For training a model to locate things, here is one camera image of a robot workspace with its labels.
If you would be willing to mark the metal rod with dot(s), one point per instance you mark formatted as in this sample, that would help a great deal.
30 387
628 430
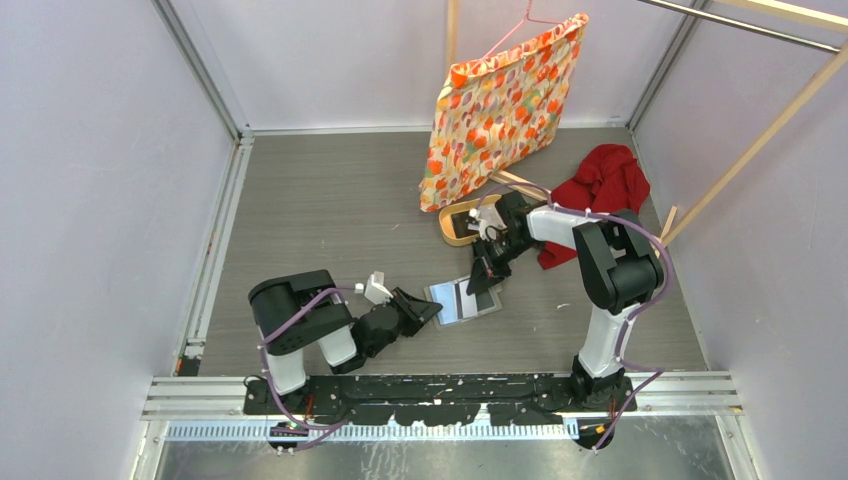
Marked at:
739 25

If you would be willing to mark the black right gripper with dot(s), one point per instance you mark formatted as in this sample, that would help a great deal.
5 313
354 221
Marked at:
486 271

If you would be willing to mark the pink wire hanger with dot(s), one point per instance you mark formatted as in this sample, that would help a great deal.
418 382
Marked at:
530 23

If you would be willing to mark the tan oval tray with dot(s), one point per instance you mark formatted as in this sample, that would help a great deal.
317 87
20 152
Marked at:
453 221

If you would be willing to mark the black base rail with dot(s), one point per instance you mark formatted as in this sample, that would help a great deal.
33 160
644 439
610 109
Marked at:
436 400

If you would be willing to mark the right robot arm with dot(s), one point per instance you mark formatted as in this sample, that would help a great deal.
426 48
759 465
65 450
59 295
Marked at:
624 270

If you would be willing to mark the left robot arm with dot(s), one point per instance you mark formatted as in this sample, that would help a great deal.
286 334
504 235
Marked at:
295 311

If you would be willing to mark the floral fabric bag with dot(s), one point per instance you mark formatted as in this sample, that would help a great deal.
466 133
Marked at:
494 112

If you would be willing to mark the white magnetic stripe card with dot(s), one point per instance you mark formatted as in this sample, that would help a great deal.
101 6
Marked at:
466 305

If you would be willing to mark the red cloth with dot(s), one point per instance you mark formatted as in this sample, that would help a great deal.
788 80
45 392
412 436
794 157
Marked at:
609 179

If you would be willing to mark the black card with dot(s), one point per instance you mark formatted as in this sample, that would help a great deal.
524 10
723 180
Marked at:
488 300

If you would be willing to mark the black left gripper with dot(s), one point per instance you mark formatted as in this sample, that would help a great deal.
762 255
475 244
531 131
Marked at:
420 311

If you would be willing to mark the taupe leather card holder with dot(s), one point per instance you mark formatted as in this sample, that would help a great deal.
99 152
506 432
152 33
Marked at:
444 294

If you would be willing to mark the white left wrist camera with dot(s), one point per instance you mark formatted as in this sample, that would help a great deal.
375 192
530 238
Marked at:
373 289

